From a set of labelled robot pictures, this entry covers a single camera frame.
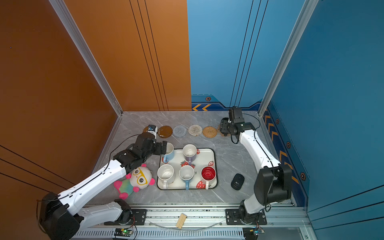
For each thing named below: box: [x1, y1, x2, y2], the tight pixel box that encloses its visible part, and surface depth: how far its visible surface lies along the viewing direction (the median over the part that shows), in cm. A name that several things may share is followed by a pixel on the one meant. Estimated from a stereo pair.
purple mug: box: [182, 144, 197, 166], surface depth 92 cm
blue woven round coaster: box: [172, 125, 187, 138], surface depth 111 cm
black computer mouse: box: [231, 173, 245, 191], surface depth 85 cm
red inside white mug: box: [200, 166, 217, 190], surface depth 84 cm
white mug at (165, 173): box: [157, 164, 175, 189], surface depth 82 cm
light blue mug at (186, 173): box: [179, 165, 195, 190], surface depth 81 cm
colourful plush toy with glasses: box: [114, 163, 156, 200], surface depth 81 cm
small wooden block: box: [176, 213, 187, 230], surface depth 74 cm
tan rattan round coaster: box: [202, 126, 218, 139], surface depth 111 cm
